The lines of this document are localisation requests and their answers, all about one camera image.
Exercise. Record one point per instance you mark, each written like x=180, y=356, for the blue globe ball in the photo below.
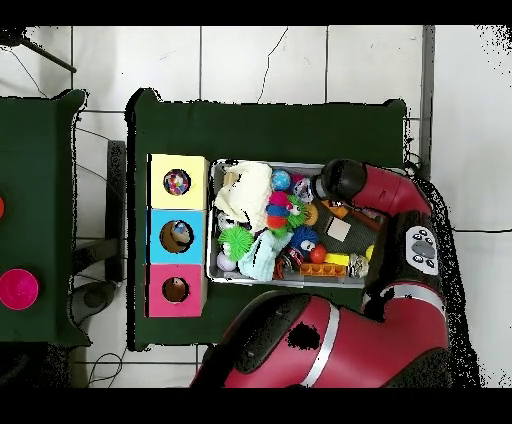
x=281, y=180

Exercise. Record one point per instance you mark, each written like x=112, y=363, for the crushed silver drink can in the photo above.
x=358, y=266

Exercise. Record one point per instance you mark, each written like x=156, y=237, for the orange toy brick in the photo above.
x=322, y=270

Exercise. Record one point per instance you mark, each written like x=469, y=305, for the white baseball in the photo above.
x=225, y=262

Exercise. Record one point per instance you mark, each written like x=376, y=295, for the green spiky ball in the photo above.
x=235, y=243
x=297, y=214

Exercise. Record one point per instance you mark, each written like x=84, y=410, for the plain wooden block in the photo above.
x=338, y=230

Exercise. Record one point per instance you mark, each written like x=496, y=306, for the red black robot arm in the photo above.
x=384, y=320

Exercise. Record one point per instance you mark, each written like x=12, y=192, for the shallow clear mesh bin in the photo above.
x=220, y=278

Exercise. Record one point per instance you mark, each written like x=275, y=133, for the green cloth side table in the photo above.
x=36, y=160

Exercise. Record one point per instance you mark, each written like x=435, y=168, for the mint waffle cloth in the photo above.
x=260, y=258

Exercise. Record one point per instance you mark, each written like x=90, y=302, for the red spiky ball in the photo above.
x=278, y=200

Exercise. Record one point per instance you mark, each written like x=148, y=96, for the grey round base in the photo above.
x=94, y=302

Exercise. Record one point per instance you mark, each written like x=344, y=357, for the blue spiky ball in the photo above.
x=303, y=238

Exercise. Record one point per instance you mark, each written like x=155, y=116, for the cream waffle cloth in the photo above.
x=248, y=196

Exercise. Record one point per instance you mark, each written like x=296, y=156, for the pink round disc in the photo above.
x=18, y=290

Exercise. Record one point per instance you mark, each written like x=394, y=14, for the wooden box with three holes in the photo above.
x=176, y=272

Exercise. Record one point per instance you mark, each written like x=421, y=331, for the black stand pole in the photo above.
x=10, y=37

